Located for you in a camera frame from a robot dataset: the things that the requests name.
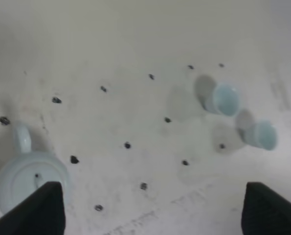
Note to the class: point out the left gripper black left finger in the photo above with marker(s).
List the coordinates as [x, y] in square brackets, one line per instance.
[42, 213]

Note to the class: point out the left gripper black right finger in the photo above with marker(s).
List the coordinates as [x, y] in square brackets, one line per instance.
[265, 212]

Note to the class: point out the light blue porcelain teapot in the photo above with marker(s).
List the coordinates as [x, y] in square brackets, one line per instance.
[28, 171]

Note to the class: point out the near light blue teacup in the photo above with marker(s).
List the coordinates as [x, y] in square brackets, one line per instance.
[262, 135]

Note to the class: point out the light blue teacup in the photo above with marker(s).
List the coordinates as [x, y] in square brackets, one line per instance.
[223, 100]
[262, 135]

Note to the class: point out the far light blue teacup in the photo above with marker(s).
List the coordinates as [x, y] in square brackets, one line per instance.
[223, 100]

